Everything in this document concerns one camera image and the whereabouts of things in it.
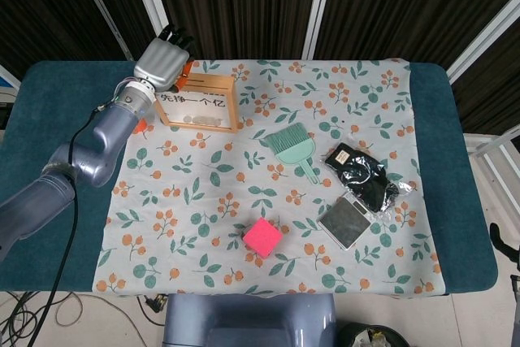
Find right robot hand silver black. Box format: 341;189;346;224
488;222;520;267

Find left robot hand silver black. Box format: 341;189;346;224
132;24;196;94

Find white metal rack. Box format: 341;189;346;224
464;125;520;193

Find teal table cover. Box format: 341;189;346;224
0;60;500;295

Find black gloves in plastic bag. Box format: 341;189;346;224
323;142;418;215

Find mint green hand brush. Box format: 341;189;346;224
263;125;320;185

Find silver pocket scale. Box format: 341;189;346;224
315;194;375;251

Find black trash bin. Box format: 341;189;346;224
339;322;411;347

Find floral tablecloth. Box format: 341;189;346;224
92;58;450;297

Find pink foam cube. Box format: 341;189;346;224
242;218;284;259

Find black power plug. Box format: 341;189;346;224
146;294;168;312

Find blue-grey robot torso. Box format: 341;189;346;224
163;293;337;347

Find wooden coin box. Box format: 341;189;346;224
153;72;241;134

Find white partition post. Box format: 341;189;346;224
444;0;520;84
124;0;182;62
69;0;134;62
300;0;339;62

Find white blue frame piece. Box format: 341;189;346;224
0;64;21;92

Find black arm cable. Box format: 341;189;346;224
35;106;109;347

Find black floor cable bundle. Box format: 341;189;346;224
0;292;41;347

